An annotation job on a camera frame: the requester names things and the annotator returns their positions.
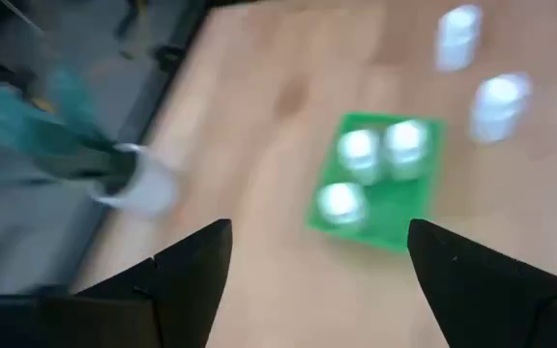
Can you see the white pill bottle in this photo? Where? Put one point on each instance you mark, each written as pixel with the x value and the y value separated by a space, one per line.
pixel 341 203
pixel 358 152
pixel 406 145
pixel 501 106
pixel 458 38

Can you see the green plastic basket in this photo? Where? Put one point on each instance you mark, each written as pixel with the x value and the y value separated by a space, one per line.
pixel 394 208

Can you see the teal succulent in white pot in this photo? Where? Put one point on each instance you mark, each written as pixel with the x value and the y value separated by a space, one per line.
pixel 148 188

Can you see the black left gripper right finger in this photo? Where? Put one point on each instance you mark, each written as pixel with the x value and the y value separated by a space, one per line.
pixel 477 299

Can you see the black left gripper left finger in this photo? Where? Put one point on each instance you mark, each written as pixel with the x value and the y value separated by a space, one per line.
pixel 182 295

